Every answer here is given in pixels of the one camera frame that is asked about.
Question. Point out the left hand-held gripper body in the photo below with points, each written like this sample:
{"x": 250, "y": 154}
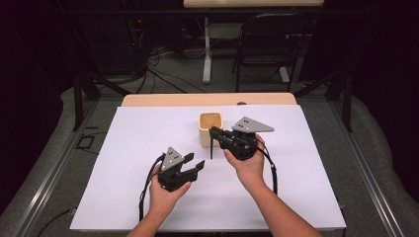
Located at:
{"x": 173, "y": 179}

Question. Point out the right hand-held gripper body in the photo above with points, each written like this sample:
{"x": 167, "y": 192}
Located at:
{"x": 242, "y": 146}

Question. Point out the beige square cup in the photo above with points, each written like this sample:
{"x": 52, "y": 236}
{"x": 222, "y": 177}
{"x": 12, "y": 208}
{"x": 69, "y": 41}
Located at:
{"x": 204, "y": 138}

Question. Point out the person's left hand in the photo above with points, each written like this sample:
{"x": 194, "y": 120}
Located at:
{"x": 164, "y": 200}

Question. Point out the person's right hand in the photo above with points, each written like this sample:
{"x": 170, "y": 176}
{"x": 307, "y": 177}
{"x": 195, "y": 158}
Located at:
{"x": 250, "y": 171}

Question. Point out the white table mat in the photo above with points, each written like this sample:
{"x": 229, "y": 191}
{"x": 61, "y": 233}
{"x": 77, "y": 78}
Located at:
{"x": 108, "y": 197}

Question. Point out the white-legged desk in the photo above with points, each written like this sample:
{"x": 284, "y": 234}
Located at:
{"x": 207, "y": 49}

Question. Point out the black folding chair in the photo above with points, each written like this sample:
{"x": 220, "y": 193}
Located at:
{"x": 242, "y": 49}

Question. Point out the black metal stand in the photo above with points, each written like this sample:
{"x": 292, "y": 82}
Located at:
{"x": 78, "y": 98}
{"x": 346, "y": 98}

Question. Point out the aluminium floor rail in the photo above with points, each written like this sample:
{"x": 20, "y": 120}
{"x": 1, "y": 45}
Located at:
{"x": 369, "y": 184}
{"x": 49, "y": 184}

